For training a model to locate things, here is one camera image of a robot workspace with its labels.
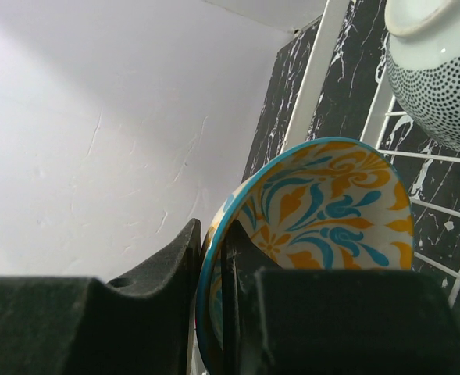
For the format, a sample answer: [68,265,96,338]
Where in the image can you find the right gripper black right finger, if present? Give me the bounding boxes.
[221,222,460,374]

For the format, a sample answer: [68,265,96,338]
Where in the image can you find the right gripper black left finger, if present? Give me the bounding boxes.
[0,219,201,374]

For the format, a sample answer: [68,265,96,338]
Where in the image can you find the orange blue floral bowl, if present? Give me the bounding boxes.
[195,137,414,374]

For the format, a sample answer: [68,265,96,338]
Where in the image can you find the grey red-rimmed patterned bowl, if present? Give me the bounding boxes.
[384,1,460,152]

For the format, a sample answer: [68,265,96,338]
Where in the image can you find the white wire dish rack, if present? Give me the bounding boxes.
[277,1,460,313]

